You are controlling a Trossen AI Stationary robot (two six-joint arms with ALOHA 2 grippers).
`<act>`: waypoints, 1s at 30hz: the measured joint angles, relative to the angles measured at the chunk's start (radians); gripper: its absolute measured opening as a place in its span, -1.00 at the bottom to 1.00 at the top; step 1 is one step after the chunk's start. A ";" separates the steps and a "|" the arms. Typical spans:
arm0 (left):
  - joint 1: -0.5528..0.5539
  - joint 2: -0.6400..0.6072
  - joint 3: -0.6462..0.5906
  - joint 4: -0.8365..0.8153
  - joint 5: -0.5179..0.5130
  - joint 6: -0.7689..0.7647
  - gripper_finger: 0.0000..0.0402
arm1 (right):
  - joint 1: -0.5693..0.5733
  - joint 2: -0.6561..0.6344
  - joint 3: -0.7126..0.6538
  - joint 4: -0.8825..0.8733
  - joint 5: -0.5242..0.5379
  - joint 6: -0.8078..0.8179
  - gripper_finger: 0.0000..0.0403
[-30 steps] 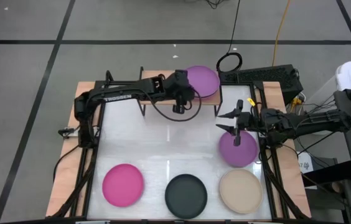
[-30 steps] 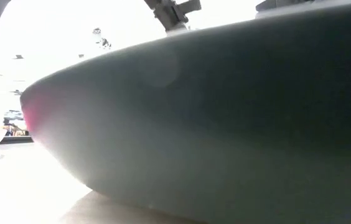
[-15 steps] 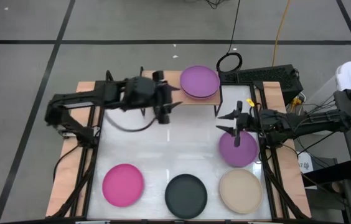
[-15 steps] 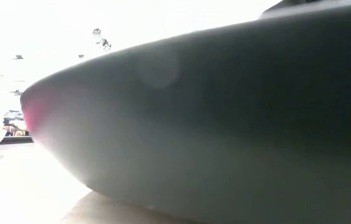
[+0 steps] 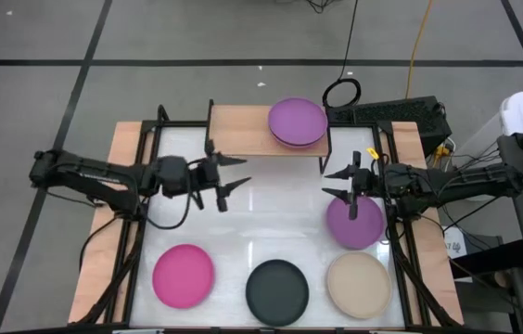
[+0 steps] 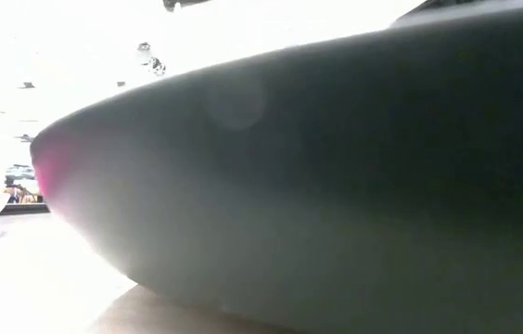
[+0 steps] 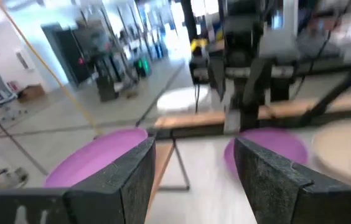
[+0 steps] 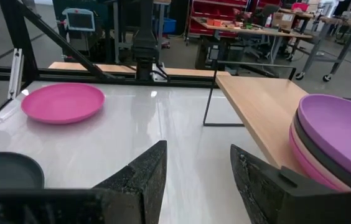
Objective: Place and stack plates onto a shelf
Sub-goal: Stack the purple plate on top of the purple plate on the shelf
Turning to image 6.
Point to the round ceiling lamp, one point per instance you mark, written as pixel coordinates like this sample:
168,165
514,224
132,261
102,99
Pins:
144,46

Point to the large beige plate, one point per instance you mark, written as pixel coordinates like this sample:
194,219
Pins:
317,185

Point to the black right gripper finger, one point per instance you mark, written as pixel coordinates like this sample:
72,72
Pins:
447,3

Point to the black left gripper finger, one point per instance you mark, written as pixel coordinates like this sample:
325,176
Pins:
182,3

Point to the black ceiling-mounted device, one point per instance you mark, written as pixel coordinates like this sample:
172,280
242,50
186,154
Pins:
157,66

